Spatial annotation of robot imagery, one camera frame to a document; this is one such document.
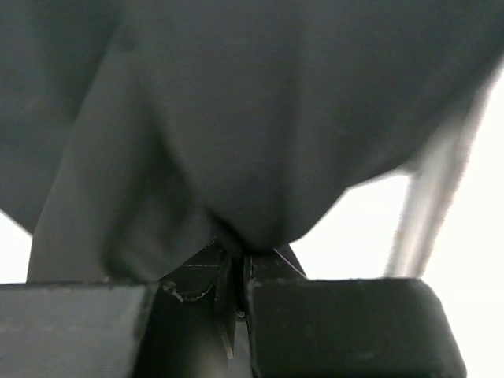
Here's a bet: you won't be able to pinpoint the black trousers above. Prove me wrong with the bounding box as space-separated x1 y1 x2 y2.
1 1 503 282

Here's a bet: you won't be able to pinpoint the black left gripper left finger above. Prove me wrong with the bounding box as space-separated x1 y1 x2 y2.
1 244 235 378

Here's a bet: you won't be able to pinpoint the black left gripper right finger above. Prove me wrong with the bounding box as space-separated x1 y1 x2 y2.
243 251 467 378

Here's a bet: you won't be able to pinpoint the metal clothes rack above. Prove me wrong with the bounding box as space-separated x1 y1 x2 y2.
384 83 491 277

